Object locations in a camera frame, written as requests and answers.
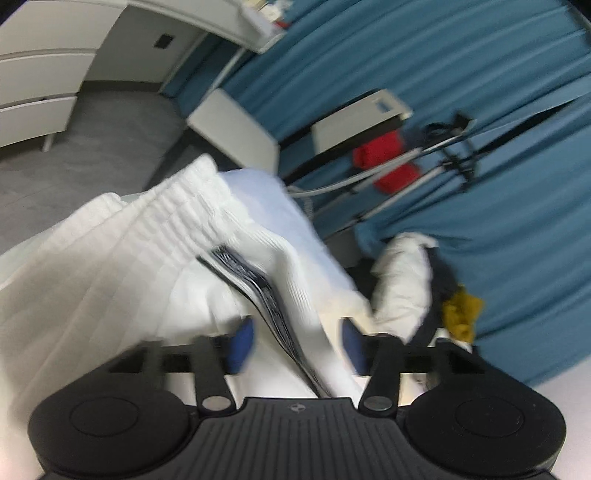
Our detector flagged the white drawer cabinet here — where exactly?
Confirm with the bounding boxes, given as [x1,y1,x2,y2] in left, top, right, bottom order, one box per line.
[0,0,127,152]

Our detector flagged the blue curtain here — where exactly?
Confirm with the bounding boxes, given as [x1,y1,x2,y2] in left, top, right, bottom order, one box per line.
[163,0,591,387]

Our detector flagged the white ribbed shorts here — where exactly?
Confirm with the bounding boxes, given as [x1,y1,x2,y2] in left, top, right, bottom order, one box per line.
[0,154,376,418]

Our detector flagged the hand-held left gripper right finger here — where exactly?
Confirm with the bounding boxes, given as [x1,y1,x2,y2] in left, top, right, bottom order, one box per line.
[339,316,486,414]

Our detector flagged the black tripod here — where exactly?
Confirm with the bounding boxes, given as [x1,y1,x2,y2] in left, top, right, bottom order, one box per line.
[416,111,536,185]

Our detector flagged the white box cabinet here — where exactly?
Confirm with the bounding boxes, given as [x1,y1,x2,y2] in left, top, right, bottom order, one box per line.
[187,88,280,177]

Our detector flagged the white panel stand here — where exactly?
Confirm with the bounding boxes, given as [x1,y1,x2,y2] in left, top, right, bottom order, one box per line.
[283,89,413,183]

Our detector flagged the white crumpled cloth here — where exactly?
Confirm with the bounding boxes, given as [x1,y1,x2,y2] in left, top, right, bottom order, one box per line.
[372,232,440,343]

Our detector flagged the white desk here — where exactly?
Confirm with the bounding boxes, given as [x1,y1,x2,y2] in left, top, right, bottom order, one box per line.
[126,0,288,52]

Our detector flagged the clutter on white desk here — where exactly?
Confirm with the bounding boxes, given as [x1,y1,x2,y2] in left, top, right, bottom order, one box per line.
[244,0,291,25]

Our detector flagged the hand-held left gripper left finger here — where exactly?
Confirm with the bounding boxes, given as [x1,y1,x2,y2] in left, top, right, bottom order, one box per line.
[107,318,257,412]

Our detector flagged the red cloth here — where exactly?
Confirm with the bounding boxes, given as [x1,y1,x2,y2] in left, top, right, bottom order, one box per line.
[353,130,424,193]

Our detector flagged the dark cloth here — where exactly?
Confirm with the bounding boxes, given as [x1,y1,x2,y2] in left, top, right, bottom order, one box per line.
[409,247,465,348]

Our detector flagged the light blue cloth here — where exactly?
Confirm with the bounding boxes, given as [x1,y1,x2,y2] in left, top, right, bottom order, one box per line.
[217,168,365,301]

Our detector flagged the yellow cloth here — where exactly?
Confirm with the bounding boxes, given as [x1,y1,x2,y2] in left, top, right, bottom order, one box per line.
[441,285,485,343]

